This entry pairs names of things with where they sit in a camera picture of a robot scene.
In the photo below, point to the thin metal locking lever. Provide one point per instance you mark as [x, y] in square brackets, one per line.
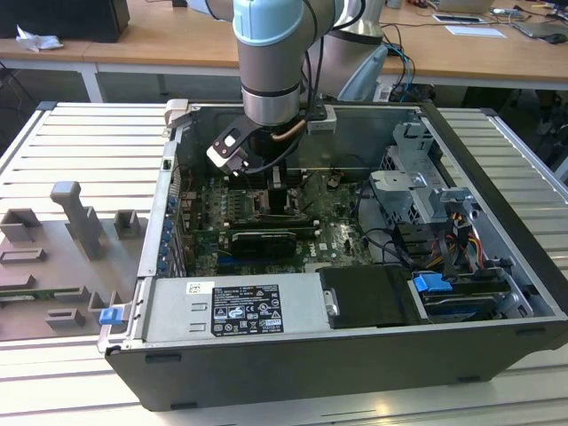
[307, 207]

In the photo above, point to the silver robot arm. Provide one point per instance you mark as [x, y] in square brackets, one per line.
[266, 66]

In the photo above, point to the black RAM slot white clips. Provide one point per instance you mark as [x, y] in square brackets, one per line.
[296, 179]
[296, 171]
[316, 231]
[310, 223]

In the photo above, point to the CPU socket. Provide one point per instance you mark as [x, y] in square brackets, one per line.
[259, 202]

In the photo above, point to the round coin battery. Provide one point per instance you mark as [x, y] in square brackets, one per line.
[336, 181]

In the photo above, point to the grey case latch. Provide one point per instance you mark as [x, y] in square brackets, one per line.
[176, 111]

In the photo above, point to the black graphics card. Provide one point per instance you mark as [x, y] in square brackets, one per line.
[266, 246]

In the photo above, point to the green motherboard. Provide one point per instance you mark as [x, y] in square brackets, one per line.
[337, 239]

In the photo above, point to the silver metal drive cage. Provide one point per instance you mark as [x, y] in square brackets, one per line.
[399, 199]

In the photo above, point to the wooden desk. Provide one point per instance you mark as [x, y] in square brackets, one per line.
[177, 40]

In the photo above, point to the small black box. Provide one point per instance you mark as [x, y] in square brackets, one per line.
[179, 3]

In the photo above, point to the black plastic shroud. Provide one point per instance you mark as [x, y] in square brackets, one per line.
[368, 297]

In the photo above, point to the silver power supply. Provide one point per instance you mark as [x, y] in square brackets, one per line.
[177, 310]

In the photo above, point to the hard disk in blue carrier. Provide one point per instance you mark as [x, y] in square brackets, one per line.
[430, 281]

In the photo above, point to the white paper sheet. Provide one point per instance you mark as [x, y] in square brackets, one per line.
[475, 31]

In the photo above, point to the black silver PC case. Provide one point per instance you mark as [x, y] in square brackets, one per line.
[310, 373]

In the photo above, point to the silver laptop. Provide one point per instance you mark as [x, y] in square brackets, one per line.
[466, 4]

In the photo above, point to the blue case latch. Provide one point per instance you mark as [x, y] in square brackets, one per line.
[110, 317]

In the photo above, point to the large black box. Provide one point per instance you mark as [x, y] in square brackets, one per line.
[66, 18]

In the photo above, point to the grey parts rack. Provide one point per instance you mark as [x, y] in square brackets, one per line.
[53, 266]

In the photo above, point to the crumpled white paper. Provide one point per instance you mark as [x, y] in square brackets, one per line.
[40, 42]

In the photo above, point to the green RAM stick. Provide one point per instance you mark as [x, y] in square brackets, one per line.
[44, 293]

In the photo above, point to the grey laptop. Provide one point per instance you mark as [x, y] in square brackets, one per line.
[541, 27]

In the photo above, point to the black computer mouse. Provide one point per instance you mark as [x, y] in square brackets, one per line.
[554, 38]

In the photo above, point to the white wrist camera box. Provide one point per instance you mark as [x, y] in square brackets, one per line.
[321, 124]

